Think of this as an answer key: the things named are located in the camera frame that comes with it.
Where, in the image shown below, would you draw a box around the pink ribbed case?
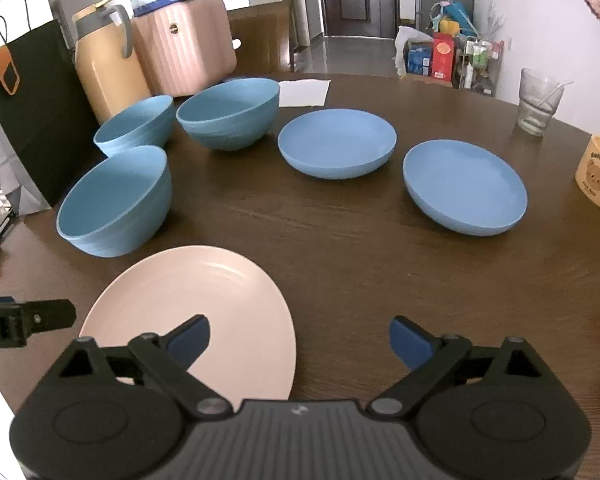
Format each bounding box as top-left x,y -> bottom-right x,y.
130,0 -> 238,98

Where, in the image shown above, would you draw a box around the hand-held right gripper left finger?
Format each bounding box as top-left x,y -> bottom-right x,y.
55,314 -> 233,418

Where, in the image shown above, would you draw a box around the white straw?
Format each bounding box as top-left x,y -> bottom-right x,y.
527,80 -> 575,121

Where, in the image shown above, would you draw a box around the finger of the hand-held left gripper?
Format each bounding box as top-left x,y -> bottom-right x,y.
19,299 -> 77,335

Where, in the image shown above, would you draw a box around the brown wooden cabinet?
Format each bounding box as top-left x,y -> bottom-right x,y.
227,0 -> 293,81

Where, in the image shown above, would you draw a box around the white paper napkin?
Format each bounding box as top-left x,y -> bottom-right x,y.
278,79 -> 332,108

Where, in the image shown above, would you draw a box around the blue bowl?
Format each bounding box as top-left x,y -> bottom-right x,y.
175,77 -> 281,152
56,145 -> 173,258
93,95 -> 176,157

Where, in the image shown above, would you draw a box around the dried white branches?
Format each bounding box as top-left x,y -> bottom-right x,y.
484,0 -> 508,43

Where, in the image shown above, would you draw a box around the pink plate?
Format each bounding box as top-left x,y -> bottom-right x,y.
79,245 -> 297,402

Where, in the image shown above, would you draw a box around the black paper bag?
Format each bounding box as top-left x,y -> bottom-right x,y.
0,0 -> 103,216

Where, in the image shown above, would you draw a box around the blue shallow plate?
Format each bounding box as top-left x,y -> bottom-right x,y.
402,140 -> 529,237
277,108 -> 398,180

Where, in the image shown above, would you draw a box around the clear glass cup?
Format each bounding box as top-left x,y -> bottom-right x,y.
517,67 -> 566,137

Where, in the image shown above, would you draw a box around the basket of colourful packets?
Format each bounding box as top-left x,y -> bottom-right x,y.
452,35 -> 503,96

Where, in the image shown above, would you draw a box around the white plastic bag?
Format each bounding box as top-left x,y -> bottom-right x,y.
395,25 -> 433,78

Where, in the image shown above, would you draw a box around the yellow thermos jug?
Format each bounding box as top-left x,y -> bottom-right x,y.
71,2 -> 153,126

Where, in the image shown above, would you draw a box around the beige bear mug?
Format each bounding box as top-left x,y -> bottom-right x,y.
575,134 -> 600,218

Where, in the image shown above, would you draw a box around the blue box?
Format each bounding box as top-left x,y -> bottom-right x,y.
407,42 -> 433,75

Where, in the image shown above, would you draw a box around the red box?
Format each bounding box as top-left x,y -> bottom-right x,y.
431,32 -> 457,82

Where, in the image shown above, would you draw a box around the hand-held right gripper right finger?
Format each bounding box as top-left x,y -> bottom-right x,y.
370,315 -> 548,418

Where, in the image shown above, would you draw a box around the blue tote bag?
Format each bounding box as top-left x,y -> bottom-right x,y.
430,0 -> 473,36

